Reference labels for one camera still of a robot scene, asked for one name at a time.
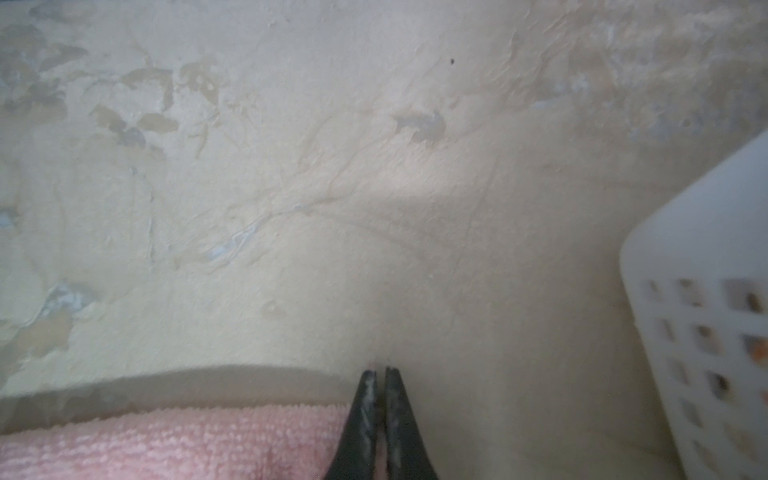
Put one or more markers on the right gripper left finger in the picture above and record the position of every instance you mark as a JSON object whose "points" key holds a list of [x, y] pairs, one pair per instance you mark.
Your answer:
{"points": [[355, 457]]}

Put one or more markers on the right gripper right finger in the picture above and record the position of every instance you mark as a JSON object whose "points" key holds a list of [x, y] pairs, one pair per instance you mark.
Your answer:
{"points": [[407, 458]]}

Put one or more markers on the pink towel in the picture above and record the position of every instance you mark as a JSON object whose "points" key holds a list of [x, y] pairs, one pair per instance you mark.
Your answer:
{"points": [[268, 442]]}

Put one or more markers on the white plastic basket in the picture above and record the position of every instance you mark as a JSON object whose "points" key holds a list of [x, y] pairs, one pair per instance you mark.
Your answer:
{"points": [[695, 273]]}

